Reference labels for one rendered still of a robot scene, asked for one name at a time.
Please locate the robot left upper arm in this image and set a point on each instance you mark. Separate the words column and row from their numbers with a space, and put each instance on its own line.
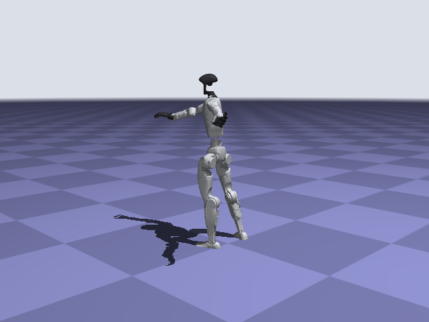
column 213, row 106

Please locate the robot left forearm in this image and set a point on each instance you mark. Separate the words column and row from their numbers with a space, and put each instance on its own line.
column 219, row 115

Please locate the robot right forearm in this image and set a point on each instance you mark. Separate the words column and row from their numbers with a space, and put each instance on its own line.
column 180, row 115

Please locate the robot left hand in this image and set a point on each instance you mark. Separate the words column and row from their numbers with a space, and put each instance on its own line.
column 220, row 121

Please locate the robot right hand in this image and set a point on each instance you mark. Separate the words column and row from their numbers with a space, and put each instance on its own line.
column 164, row 114

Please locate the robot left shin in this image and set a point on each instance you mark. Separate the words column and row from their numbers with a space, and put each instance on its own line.
column 211, row 219

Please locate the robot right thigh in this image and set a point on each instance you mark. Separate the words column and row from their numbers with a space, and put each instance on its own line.
column 224, row 173

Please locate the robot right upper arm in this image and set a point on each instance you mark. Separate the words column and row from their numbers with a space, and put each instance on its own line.
column 192, row 112

